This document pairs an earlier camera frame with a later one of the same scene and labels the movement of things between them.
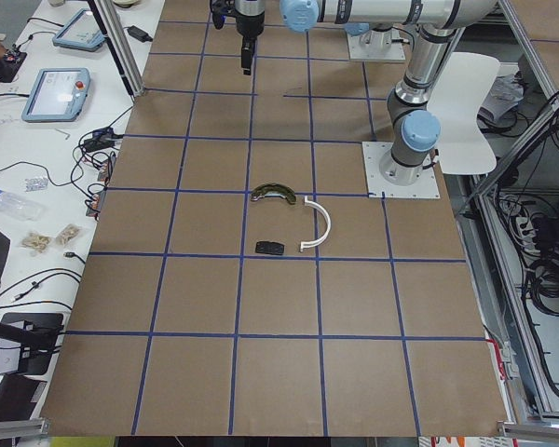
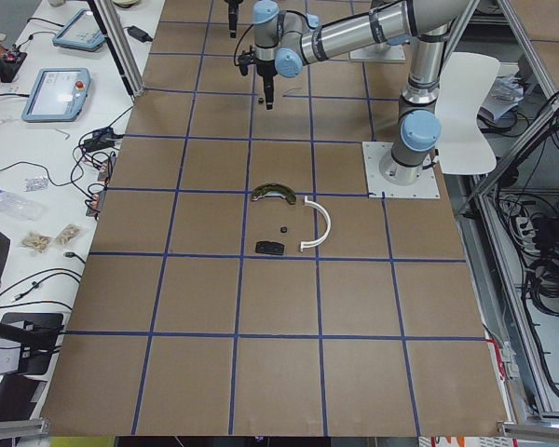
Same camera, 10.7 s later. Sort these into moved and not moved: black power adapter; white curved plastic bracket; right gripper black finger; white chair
Moved: right gripper black finger
Not moved: black power adapter; white curved plastic bracket; white chair
